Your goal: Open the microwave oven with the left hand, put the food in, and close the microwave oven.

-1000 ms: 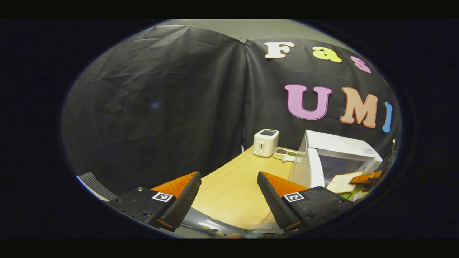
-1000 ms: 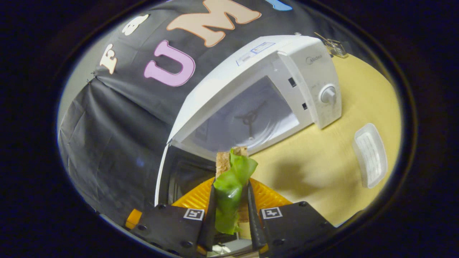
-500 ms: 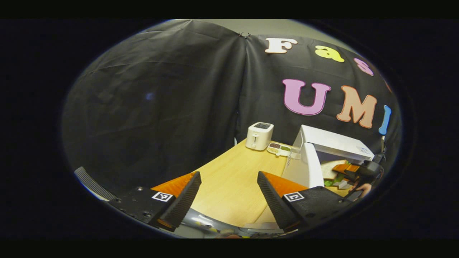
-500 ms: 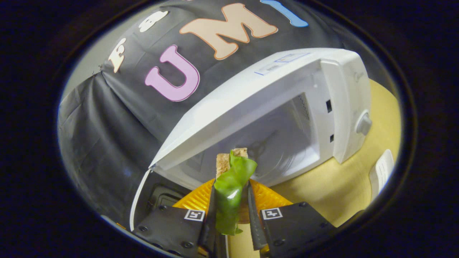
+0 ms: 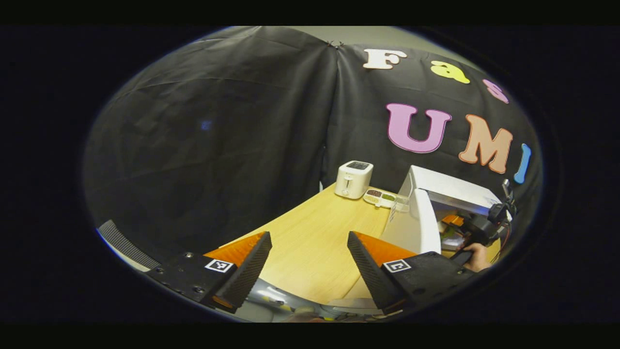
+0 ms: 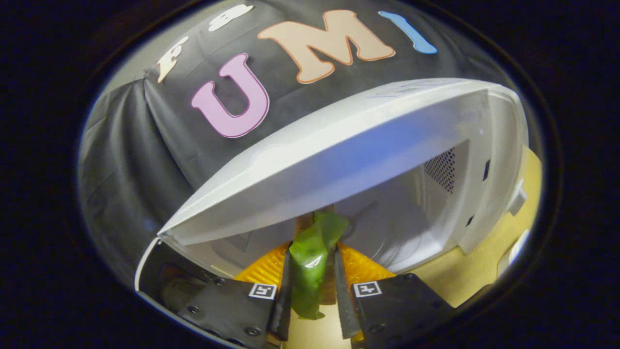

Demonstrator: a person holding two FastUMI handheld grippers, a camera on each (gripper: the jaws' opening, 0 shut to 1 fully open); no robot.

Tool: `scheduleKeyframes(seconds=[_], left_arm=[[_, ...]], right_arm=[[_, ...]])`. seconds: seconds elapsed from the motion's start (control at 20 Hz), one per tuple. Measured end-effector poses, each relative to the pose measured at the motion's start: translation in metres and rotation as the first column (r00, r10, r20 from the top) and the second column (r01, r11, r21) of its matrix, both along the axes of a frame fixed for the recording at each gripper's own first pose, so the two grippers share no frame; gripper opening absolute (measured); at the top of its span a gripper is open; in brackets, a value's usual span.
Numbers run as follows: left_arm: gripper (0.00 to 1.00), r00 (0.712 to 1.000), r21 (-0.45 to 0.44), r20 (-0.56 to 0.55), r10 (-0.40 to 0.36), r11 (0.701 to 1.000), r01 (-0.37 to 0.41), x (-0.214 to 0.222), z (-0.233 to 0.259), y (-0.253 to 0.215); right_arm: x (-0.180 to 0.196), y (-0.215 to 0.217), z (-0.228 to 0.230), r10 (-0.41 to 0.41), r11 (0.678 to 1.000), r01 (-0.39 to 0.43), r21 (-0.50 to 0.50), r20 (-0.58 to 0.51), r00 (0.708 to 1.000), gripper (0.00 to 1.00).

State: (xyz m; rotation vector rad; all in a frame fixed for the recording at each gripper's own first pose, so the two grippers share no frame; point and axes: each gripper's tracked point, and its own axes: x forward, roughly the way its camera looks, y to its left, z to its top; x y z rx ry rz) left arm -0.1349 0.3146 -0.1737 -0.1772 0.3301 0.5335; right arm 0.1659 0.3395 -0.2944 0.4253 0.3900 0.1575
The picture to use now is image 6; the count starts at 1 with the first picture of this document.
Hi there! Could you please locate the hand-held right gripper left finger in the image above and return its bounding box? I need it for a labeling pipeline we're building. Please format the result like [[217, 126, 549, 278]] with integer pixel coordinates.
[[177, 241, 294, 349]]

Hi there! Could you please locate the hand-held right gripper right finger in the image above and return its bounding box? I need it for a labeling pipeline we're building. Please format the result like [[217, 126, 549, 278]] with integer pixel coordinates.
[[334, 241, 456, 347]]

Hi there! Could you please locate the sandwich with green lettuce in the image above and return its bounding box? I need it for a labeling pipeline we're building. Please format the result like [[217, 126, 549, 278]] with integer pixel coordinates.
[[290, 205, 350, 320]]

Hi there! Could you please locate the white microwave oven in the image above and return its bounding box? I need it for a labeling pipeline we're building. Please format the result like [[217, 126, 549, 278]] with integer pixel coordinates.
[[135, 78, 529, 311]]

